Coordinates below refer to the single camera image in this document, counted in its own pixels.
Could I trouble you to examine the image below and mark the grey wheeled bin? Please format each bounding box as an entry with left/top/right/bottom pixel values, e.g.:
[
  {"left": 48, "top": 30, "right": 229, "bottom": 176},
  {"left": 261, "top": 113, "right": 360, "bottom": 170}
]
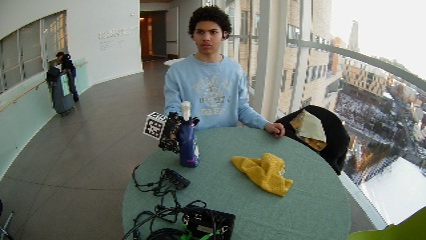
[{"left": 46, "top": 65, "right": 76, "bottom": 117}]

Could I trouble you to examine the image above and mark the black jacket on chair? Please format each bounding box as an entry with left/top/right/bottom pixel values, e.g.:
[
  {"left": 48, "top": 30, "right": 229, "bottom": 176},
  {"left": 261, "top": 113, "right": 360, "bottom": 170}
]
[{"left": 275, "top": 104, "right": 352, "bottom": 176}]

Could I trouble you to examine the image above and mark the white window column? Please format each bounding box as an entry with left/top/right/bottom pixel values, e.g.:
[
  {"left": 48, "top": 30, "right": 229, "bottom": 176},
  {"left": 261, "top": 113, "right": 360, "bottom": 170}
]
[{"left": 252, "top": 0, "right": 291, "bottom": 122}]

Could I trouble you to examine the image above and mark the wooden wall handrail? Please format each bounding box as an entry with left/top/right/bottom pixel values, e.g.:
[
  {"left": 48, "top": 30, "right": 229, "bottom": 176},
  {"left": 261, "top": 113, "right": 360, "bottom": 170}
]
[{"left": 0, "top": 61, "right": 90, "bottom": 113}]

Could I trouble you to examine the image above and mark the blue bottle with white cap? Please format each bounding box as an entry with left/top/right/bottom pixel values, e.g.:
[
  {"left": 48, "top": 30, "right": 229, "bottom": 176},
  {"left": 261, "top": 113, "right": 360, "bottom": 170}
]
[{"left": 177, "top": 100, "right": 201, "bottom": 169}]

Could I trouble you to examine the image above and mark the white marker cube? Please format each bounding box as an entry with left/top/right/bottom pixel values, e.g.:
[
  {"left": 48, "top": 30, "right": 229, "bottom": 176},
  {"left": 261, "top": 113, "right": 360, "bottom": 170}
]
[{"left": 143, "top": 111, "right": 170, "bottom": 140}]

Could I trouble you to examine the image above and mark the metal stand leg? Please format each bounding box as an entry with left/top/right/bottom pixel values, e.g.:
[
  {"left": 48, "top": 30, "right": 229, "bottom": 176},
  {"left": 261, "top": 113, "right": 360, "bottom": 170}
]
[{"left": 0, "top": 199, "right": 16, "bottom": 240}]

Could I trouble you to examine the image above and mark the black electronics box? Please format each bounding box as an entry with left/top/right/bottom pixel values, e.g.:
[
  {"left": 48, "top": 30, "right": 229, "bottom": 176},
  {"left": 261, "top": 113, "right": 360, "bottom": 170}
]
[{"left": 181, "top": 205, "right": 237, "bottom": 240}]

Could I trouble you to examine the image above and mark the small black device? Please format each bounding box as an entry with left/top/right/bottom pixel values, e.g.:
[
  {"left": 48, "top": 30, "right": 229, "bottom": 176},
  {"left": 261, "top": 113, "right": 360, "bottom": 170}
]
[{"left": 160, "top": 168, "right": 192, "bottom": 191}]

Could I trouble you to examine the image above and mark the green chair back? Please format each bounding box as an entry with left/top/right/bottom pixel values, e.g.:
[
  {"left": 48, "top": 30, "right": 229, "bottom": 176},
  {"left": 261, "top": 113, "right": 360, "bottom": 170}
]
[{"left": 348, "top": 206, "right": 426, "bottom": 240}]

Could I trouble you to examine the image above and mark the beige cloth bag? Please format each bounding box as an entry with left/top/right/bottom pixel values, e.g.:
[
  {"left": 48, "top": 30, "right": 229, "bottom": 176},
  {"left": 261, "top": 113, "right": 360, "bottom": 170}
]
[{"left": 289, "top": 109, "right": 329, "bottom": 152}]

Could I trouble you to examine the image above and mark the black cable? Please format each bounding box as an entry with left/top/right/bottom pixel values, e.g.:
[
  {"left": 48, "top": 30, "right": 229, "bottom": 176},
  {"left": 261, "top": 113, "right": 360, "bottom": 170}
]
[{"left": 122, "top": 164, "right": 208, "bottom": 240}]

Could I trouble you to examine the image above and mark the the person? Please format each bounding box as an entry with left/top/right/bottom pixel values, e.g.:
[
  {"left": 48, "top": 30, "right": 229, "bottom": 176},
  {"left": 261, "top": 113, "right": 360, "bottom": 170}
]
[{"left": 163, "top": 5, "right": 288, "bottom": 139}]

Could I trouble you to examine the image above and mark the brown door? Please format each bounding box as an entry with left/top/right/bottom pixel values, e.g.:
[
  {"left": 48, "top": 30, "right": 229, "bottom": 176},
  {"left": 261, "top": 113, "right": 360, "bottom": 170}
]
[{"left": 140, "top": 11, "right": 168, "bottom": 62}]

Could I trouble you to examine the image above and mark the green cable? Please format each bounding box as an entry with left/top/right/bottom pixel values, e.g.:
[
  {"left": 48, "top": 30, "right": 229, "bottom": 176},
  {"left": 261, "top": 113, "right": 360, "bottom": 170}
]
[{"left": 179, "top": 225, "right": 220, "bottom": 240}]

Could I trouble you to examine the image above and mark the yellow cloth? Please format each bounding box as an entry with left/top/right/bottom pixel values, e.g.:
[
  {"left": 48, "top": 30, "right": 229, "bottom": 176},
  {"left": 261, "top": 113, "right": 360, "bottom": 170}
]
[{"left": 229, "top": 152, "right": 295, "bottom": 198}]

